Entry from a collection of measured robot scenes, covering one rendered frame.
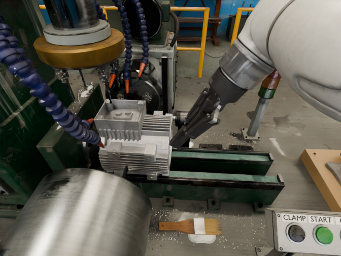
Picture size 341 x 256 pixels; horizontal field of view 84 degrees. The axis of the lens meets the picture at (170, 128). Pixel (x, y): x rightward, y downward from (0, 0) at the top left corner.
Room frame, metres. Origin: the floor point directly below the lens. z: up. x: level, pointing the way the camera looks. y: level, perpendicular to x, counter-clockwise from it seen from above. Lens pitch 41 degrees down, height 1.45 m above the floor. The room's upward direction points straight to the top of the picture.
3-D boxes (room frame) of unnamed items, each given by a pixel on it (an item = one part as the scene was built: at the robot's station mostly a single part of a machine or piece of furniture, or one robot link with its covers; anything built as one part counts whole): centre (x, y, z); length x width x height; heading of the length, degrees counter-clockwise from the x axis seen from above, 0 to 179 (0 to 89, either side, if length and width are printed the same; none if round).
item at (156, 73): (0.76, 0.13, 1.04); 0.41 x 0.25 x 0.25; 176
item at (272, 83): (0.69, -0.41, 1.10); 0.06 x 0.06 x 0.04
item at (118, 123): (0.43, 0.14, 1.11); 0.12 x 0.11 x 0.07; 85
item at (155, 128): (0.43, 0.10, 1.02); 0.20 x 0.19 x 0.19; 85
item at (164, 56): (0.56, 0.02, 1.12); 0.04 x 0.03 x 0.26; 86
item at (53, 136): (0.44, 0.31, 0.97); 0.30 x 0.11 x 0.34; 176
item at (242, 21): (5.01, -1.67, 0.41); 0.52 x 0.47 x 0.82; 86
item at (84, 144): (0.44, 0.24, 1.02); 0.15 x 0.02 x 0.15; 176
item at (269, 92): (0.69, -0.41, 1.05); 0.06 x 0.06 x 0.04
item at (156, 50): (1.02, 0.12, 0.99); 0.35 x 0.31 x 0.37; 176
